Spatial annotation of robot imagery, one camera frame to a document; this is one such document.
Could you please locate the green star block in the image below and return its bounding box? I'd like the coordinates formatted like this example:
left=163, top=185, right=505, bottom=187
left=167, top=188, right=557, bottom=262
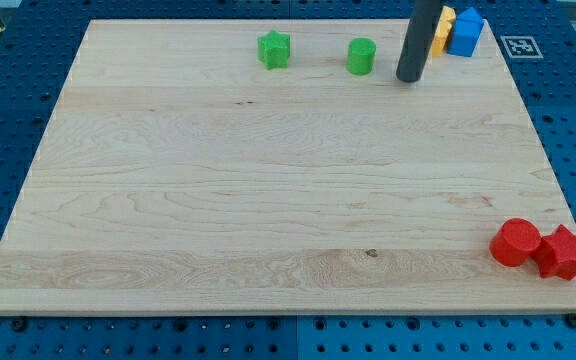
left=257, top=30, right=291, bottom=70

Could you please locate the red star block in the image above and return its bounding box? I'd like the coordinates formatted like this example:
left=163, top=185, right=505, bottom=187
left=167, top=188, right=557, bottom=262
left=531, top=224, right=576, bottom=281

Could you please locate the light wooden board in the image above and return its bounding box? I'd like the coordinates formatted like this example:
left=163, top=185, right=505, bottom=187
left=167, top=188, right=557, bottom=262
left=0, top=20, right=576, bottom=316

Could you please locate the green cylinder block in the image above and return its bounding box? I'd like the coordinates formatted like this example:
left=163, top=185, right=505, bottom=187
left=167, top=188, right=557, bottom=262
left=346, top=38, right=377, bottom=75

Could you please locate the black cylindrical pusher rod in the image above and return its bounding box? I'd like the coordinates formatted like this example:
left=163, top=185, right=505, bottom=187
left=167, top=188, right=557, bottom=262
left=395, top=0, right=443, bottom=83

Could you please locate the yellow pentagon block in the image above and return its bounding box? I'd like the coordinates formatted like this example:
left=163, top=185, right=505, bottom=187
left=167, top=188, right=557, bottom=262
left=430, top=6, right=457, bottom=57

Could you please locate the blue house-shaped block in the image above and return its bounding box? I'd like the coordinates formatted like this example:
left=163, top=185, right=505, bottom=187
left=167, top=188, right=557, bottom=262
left=448, top=7, right=484, bottom=57

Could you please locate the red cylinder block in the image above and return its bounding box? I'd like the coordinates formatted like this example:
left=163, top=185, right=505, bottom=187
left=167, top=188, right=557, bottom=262
left=489, top=218, right=541, bottom=267

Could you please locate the white fiducial marker tag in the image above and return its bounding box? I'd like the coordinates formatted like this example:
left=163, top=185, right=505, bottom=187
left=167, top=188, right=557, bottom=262
left=501, top=35, right=543, bottom=59

